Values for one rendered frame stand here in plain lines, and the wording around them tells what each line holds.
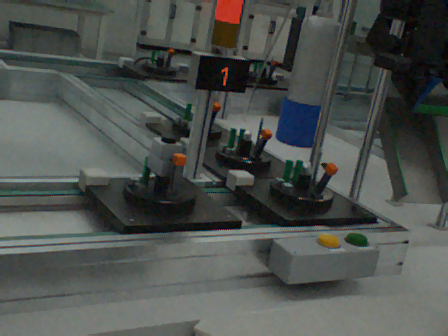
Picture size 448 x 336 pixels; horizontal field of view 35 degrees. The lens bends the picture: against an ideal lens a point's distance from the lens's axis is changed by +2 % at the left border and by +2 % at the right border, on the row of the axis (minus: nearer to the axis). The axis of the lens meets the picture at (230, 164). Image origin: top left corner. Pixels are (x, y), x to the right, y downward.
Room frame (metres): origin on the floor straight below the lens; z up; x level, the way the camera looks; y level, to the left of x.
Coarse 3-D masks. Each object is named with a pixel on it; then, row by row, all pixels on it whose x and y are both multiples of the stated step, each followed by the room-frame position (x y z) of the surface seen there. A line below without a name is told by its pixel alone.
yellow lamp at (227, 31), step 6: (216, 24) 1.44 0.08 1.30; (222, 24) 1.43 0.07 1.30; (228, 24) 1.43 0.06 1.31; (234, 24) 1.44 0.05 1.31; (216, 30) 1.44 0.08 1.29; (222, 30) 1.43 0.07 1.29; (228, 30) 1.43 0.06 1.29; (234, 30) 1.44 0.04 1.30; (216, 36) 1.43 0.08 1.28; (222, 36) 1.43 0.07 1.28; (228, 36) 1.43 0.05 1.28; (234, 36) 1.44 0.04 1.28; (216, 42) 1.43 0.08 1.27; (222, 42) 1.43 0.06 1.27; (228, 42) 1.43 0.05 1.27; (234, 42) 1.45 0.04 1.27
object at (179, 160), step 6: (174, 156) 1.23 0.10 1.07; (180, 156) 1.22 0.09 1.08; (174, 162) 1.22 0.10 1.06; (180, 162) 1.22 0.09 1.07; (174, 168) 1.23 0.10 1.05; (180, 168) 1.23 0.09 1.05; (174, 174) 1.22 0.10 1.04; (180, 174) 1.23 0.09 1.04; (174, 180) 1.22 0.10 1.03; (180, 180) 1.23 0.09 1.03; (174, 186) 1.22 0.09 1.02; (174, 192) 1.22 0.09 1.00
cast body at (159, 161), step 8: (168, 136) 1.27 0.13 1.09; (152, 144) 1.28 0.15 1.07; (160, 144) 1.25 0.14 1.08; (168, 144) 1.25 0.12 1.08; (176, 144) 1.26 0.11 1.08; (152, 152) 1.27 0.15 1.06; (160, 152) 1.25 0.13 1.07; (168, 152) 1.25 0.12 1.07; (176, 152) 1.26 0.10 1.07; (152, 160) 1.27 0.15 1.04; (160, 160) 1.25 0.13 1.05; (168, 160) 1.25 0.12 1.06; (152, 168) 1.27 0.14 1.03; (160, 168) 1.24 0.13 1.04; (168, 168) 1.24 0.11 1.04; (168, 176) 1.25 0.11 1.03
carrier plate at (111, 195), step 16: (96, 192) 1.24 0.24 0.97; (112, 192) 1.26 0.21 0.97; (112, 208) 1.17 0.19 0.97; (128, 208) 1.19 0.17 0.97; (192, 208) 1.25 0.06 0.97; (208, 208) 1.27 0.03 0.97; (224, 208) 1.29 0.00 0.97; (128, 224) 1.11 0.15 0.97; (144, 224) 1.13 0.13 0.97; (160, 224) 1.14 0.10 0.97; (176, 224) 1.16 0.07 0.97; (192, 224) 1.18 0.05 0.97; (208, 224) 1.20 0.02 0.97; (224, 224) 1.22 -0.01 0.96; (240, 224) 1.24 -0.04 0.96
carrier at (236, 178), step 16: (288, 160) 1.48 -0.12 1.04; (320, 160) 1.51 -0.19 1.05; (240, 176) 1.46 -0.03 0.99; (288, 176) 1.48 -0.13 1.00; (304, 176) 1.44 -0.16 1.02; (240, 192) 1.44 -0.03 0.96; (256, 192) 1.43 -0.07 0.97; (272, 192) 1.43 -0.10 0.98; (288, 192) 1.41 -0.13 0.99; (304, 192) 1.43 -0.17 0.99; (272, 208) 1.34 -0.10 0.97; (288, 208) 1.36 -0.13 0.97; (304, 208) 1.38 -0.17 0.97; (320, 208) 1.40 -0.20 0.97; (336, 208) 1.43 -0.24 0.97; (288, 224) 1.29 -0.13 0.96; (304, 224) 1.32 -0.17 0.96; (320, 224) 1.34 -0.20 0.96; (352, 224) 1.39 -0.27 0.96
